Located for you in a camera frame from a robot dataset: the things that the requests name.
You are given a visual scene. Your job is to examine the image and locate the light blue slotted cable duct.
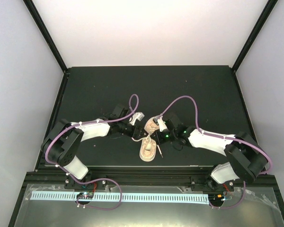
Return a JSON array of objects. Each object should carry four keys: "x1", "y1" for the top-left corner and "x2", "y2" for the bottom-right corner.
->
[{"x1": 30, "y1": 191, "x2": 209, "y2": 205}]

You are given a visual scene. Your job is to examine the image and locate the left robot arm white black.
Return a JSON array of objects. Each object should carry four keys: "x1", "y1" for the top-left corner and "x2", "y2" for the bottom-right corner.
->
[{"x1": 41, "y1": 105, "x2": 144, "y2": 189}]

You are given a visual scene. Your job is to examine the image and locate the small circuit board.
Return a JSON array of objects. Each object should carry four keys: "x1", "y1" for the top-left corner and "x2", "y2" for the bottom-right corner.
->
[
  {"x1": 208, "y1": 194, "x2": 232, "y2": 202},
  {"x1": 76, "y1": 192, "x2": 94, "y2": 199}
]

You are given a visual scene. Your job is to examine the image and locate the white beige sneaker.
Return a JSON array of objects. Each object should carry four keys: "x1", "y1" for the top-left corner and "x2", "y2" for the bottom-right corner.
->
[{"x1": 140, "y1": 117, "x2": 160, "y2": 162}]

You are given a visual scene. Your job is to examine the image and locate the white shoelace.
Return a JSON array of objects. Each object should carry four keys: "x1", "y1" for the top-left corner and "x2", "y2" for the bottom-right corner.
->
[{"x1": 132, "y1": 127, "x2": 163, "y2": 162}]

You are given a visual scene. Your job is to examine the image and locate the black aluminium frame left post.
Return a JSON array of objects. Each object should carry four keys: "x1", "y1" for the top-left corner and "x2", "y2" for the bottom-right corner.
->
[{"x1": 23, "y1": 0, "x2": 68, "y2": 72}]

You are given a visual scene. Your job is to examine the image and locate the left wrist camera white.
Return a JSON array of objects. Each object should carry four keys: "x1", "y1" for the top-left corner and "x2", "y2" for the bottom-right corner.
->
[{"x1": 129, "y1": 112, "x2": 144, "y2": 125}]

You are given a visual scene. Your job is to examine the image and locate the right small circuit board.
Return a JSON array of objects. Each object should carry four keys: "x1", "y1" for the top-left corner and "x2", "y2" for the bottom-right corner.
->
[{"x1": 208, "y1": 194, "x2": 232, "y2": 202}]

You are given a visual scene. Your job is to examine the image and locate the black front frame rail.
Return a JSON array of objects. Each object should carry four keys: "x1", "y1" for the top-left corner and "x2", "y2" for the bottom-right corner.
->
[{"x1": 26, "y1": 165, "x2": 275, "y2": 190}]

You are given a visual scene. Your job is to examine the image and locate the black aluminium frame post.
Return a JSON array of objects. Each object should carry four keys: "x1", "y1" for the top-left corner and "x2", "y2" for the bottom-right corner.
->
[
  {"x1": 23, "y1": 0, "x2": 68, "y2": 72},
  {"x1": 231, "y1": 0, "x2": 278, "y2": 73}
]

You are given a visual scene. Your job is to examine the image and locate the left small circuit board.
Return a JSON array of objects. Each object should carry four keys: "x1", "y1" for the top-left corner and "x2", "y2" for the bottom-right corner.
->
[{"x1": 76, "y1": 192, "x2": 94, "y2": 199}]

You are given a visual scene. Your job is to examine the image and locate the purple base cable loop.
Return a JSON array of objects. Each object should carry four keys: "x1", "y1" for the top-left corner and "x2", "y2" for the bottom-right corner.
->
[{"x1": 68, "y1": 177, "x2": 123, "y2": 210}]

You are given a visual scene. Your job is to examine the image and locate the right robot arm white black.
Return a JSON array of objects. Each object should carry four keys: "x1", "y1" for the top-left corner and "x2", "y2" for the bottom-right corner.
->
[{"x1": 151, "y1": 115, "x2": 268, "y2": 191}]

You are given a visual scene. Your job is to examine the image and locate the black aluminium frame right post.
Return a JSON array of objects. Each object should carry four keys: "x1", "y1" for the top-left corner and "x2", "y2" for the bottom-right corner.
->
[{"x1": 231, "y1": 0, "x2": 278, "y2": 73}]

